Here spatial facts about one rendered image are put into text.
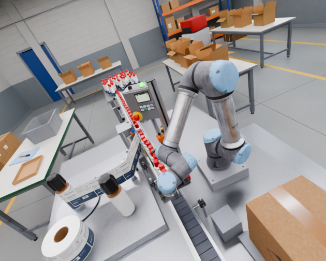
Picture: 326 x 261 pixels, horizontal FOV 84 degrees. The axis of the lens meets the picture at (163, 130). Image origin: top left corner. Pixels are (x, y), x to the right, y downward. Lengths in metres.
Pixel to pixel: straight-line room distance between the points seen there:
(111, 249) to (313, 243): 0.85
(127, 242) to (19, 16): 8.45
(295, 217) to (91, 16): 8.35
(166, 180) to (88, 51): 8.06
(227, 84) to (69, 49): 8.17
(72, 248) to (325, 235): 0.99
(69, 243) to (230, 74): 1.03
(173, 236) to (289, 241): 0.55
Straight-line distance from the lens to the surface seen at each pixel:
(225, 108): 0.80
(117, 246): 1.11
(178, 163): 0.75
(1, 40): 9.30
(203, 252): 0.95
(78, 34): 8.56
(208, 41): 6.61
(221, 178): 1.11
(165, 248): 1.06
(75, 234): 1.10
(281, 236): 0.71
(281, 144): 1.40
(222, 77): 0.71
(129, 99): 0.99
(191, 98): 0.82
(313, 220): 0.75
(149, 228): 1.07
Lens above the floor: 1.76
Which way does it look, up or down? 32 degrees down
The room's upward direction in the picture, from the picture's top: 22 degrees counter-clockwise
